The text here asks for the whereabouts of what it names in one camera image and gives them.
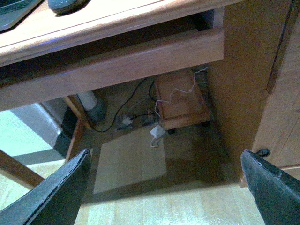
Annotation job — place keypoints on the dark cabinet door knob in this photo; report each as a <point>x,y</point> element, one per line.
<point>264,152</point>

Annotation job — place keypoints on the wooden desk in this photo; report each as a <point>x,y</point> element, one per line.
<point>45,41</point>

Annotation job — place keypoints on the grey computer mouse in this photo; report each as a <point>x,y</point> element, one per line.
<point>61,7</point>

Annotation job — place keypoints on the grey laptop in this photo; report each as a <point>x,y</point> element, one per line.
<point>13,11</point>

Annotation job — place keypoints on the wooden cabinet door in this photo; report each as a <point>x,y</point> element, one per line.
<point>272,99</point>

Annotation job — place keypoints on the wooden footrest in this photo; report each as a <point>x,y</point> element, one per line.
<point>180,100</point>

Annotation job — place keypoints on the white wall plug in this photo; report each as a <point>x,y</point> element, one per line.
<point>127,119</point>

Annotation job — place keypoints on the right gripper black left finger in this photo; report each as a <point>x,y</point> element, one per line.
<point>56,200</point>

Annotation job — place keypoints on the wooden keyboard tray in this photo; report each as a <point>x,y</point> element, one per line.
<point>174,52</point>

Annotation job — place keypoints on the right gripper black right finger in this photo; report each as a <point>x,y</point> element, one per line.
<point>276,193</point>

